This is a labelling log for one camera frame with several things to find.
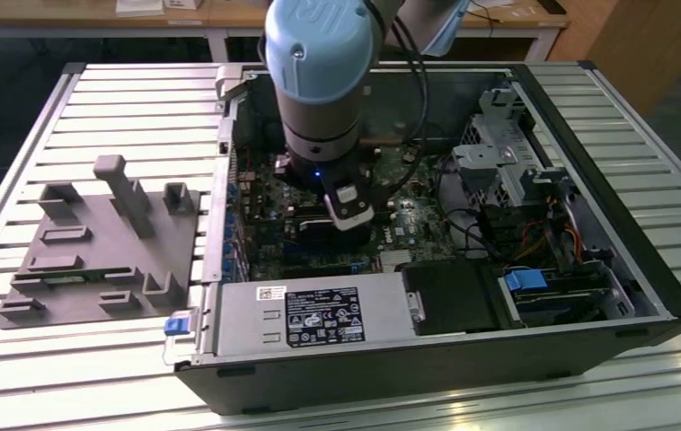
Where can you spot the metal disk bay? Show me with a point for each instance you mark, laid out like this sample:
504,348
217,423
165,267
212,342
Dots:
616,296

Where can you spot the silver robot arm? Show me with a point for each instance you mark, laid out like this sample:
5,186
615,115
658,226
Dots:
317,125

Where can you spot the grey power supply unit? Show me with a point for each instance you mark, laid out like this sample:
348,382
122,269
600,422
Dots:
245,314

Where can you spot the grey parts rack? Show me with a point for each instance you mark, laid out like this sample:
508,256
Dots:
108,269

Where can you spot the blue case latch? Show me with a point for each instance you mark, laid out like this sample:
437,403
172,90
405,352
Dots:
176,326

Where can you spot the white box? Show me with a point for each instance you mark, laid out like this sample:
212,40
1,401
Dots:
137,6
184,4

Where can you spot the small black desk item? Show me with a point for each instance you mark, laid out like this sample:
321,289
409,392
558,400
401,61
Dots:
551,5

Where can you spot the wooden desk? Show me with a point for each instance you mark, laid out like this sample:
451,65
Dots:
47,13

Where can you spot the black graphics card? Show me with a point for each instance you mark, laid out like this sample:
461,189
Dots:
317,235

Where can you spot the silver heat sink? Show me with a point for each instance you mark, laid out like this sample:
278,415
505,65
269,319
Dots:
393,261

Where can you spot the blue disk carrier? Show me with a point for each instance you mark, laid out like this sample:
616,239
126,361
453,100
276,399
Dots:
527,280

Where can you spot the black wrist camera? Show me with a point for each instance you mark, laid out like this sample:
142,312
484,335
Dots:
284,164

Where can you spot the green motherboard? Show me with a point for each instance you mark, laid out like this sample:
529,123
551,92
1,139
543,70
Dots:
419,224

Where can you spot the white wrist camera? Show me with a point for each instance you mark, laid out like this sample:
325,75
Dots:
353,215

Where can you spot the black open PC case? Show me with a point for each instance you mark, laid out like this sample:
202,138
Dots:
377,381

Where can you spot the metal drive cage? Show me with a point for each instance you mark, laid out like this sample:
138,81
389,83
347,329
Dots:
485,157

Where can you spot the wooden cabinet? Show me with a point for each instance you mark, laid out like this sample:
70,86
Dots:
647,45

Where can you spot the black bay cover plate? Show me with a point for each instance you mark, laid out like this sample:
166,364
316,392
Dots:
455,296

